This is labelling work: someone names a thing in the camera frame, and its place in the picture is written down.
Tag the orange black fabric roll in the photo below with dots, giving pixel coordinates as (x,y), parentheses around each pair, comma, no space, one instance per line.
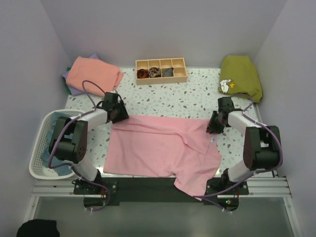
(142,74)

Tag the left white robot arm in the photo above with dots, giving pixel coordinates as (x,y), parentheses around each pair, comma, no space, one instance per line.
(68,143)

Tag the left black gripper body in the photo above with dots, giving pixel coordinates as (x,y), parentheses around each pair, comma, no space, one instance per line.
(117,118)

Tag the black object at bottom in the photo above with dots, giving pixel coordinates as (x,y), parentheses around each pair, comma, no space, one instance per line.
(38,228)

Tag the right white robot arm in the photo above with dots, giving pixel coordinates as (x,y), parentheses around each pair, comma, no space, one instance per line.
(262,149)

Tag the grey fabric piece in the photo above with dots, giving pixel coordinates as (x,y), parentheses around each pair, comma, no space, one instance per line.
(167,72)

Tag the pink t shirt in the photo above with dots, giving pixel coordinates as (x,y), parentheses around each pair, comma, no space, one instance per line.
(161,147)

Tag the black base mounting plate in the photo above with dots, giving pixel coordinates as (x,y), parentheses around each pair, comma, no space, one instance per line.
(122,189)

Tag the white laundry basket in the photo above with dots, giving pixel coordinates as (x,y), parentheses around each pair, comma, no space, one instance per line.
(36,165)

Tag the wooden compartment tray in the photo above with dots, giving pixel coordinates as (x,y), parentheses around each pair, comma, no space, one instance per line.
(178,65)

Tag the folded green t shirt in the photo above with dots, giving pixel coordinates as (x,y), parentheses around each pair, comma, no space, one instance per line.
(68,88)

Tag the folded salmon t shirt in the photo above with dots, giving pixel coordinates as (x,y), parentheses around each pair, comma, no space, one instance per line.
(94,75)

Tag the olive snoopy t shirt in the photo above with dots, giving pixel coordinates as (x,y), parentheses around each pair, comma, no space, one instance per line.
(238,75)

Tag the brown floral fabric roll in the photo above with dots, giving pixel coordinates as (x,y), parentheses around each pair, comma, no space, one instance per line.
(154,72)

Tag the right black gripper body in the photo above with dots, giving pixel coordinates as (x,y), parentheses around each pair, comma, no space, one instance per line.
(221,125)

